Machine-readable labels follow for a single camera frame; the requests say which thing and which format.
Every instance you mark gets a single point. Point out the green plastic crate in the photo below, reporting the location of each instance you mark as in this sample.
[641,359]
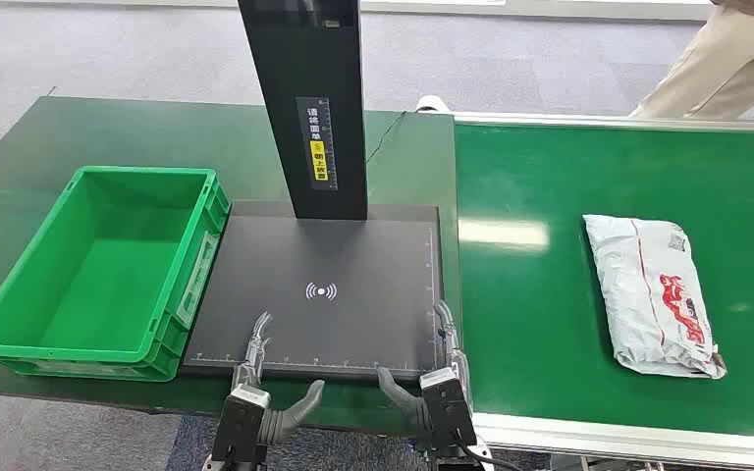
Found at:
[100,279]

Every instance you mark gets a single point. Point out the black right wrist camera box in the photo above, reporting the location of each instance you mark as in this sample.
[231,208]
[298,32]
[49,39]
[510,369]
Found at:
[447,409]

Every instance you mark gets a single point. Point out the silver conveyor frame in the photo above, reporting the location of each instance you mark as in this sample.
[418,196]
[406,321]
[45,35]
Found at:
[611,442]

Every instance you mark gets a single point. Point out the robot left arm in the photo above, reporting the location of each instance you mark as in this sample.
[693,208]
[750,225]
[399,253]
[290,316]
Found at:
[234,465]

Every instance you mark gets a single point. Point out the black inbound scanner machine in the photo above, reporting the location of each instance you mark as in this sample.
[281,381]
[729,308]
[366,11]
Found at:
[325,292]

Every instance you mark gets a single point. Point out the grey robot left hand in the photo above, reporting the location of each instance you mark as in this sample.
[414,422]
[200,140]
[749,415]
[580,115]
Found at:
[253,361]

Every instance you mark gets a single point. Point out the green conveyor belt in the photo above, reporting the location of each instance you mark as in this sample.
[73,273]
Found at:
[546,292]

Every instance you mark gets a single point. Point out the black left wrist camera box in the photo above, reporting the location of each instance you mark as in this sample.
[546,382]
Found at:
[240,422]

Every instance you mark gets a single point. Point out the person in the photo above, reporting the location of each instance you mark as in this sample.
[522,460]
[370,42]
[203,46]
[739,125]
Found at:
[722,62]

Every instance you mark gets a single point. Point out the white conveyor end cap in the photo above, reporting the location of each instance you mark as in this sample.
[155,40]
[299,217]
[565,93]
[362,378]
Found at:
[430,104]

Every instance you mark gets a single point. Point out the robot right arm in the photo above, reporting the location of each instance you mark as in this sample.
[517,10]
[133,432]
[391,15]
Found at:
[455,463]

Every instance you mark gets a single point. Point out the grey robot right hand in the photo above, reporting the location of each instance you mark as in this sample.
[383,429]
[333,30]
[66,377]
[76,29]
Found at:
[453,351]

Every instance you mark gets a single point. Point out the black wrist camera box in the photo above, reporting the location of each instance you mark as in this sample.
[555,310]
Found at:
[240,422]
[447,409]

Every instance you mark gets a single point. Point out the white plastic mailer package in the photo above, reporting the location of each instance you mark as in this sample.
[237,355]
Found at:
[657,296]

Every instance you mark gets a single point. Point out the black yellow label sticker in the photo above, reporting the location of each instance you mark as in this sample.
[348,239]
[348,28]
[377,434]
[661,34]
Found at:
[318,143]

